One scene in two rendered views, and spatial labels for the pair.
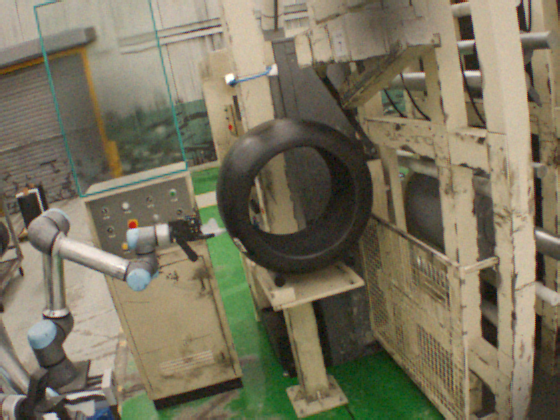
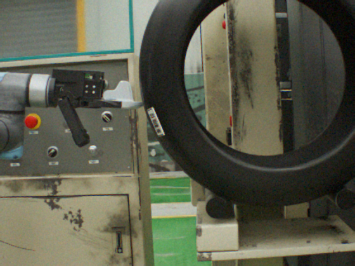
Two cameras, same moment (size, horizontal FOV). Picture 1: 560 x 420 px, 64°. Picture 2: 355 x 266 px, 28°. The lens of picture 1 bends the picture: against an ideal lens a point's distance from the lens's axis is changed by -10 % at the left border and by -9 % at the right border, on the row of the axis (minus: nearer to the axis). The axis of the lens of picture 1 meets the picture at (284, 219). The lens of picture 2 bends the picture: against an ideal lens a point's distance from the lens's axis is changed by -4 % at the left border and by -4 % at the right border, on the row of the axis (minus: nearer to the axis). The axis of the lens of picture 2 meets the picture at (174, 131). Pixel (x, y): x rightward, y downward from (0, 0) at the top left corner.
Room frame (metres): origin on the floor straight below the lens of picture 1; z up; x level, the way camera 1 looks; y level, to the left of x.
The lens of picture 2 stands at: (0.20, -0.19, 1.14)
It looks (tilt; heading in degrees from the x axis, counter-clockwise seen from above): 3 degrees down; 13
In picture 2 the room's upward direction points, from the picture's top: 3 degrees counter-clockwise
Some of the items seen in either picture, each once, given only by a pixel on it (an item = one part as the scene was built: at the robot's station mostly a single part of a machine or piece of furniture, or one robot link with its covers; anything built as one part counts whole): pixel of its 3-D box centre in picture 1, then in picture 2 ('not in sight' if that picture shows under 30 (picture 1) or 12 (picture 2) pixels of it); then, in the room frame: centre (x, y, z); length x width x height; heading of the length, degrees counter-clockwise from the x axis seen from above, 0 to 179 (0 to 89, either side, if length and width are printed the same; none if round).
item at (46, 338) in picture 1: (45, 341); not in sight; (1.57, 0.98, 0.88); 0.13 x 0.12 x 0.14; 1
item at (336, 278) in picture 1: (307, 279); (275, 235); (1.89, -0.04, 0.80); 0.37 x 0.36 x 0.02; 100
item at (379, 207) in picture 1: (362, 190); not in sight; (2.18, -0.38, 1.05); 0.20 x 0.15 x 0.30; 10
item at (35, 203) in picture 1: (33, 208); not in sight; (7.65, 4.09, 0.38); 1.20 x 0.80 x 0.76; 19
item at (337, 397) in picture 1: (315, 393); not in sight; (2.14, 0.02, 0.02); 0.27 x 0.27 x 0.04; 10
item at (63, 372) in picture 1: (56, 367); not in sight; (1.56, 0.98, 0.77); 0.15 x 0.15 x 0.10
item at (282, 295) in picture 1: (273, 280); (215, 223); (1.87, 0.09, 0.84); 0.36 x 0.09 x 0.06; 10
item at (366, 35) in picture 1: (348, 41); not in sight; (1.82, -0.36, 1.71); 0.61 x 0.25 x 0.15; 10
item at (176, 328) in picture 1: (166, 289); (68, 247); (2.48, 0.71, 0.63); 0.56 x 0.41 x 1.27; 100
